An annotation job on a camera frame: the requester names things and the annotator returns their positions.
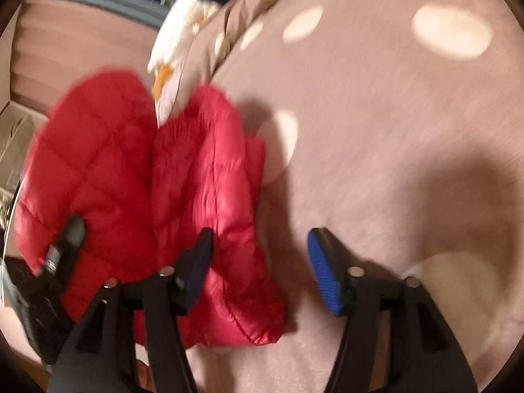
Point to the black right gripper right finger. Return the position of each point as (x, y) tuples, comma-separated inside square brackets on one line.
[(423, 354)]

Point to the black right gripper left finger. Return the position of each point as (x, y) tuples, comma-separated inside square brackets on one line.
[(100, 355)]

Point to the bright red puffer jacket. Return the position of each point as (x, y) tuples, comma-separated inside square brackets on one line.
[(145, 192)]

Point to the pink beige curtain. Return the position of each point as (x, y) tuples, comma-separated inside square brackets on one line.
[(47, 45)]

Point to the polka dot brown bed cover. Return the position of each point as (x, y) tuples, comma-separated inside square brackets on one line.
[(398, 125)]

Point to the white plush goose toy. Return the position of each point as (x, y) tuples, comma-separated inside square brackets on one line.
[(184, 21)]

